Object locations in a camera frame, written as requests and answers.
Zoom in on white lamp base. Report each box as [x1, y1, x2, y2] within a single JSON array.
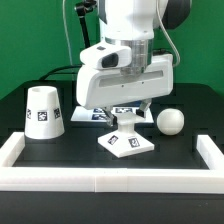
[[98, 112, 154, 158]]

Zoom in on white frame wall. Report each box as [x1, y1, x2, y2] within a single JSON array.
[[0, 132, 224, 194]]

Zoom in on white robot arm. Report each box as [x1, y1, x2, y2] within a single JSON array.
[[76, 0, 192, 125]]

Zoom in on grey cable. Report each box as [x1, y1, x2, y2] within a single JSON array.
[[61, 0, 76, 82]]

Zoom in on white lamp bulb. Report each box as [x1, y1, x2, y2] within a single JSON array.
[[157, 108, 184, 135]]

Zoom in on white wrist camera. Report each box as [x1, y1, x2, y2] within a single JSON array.
[[80, 43, 132, 70]]

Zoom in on white lamp shade cone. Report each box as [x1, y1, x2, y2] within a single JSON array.
[[25, 86, 64, 140]]

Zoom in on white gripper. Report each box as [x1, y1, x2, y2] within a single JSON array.
[[76, 54, 173, 127]]

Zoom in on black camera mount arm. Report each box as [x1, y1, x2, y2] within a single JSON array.
[[75, 0, 97, 48]]

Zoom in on black cable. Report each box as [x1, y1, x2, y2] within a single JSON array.
[[39, 64, 83, 82]]

